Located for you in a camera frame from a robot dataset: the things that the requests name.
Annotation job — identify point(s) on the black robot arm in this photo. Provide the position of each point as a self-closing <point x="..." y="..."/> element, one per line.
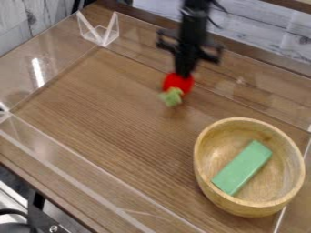
<point x="195" y="19"/>

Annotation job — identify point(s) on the red plush strawberry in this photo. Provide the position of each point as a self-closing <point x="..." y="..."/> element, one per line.
<point x="176" y="87"/>

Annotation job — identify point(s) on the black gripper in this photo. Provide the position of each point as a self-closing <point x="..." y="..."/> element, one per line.
<point x="207" y="50"/>

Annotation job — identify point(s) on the clear acrylic corner bracket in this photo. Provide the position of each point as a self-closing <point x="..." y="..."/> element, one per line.
<point x="98" y="34"/>

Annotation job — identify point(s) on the wooden bowl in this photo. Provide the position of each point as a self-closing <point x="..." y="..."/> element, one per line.
<point x="275" y="184"/>

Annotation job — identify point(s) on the green rectangular block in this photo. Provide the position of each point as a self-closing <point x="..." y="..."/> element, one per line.
<point x="242" y="168"/>

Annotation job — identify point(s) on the clear acrylic tray walls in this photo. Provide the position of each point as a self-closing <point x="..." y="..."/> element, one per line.
<point x="91" y="138"/>

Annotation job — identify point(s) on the black table leg bracket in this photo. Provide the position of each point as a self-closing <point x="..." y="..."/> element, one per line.
<point x="40" y="221"/>

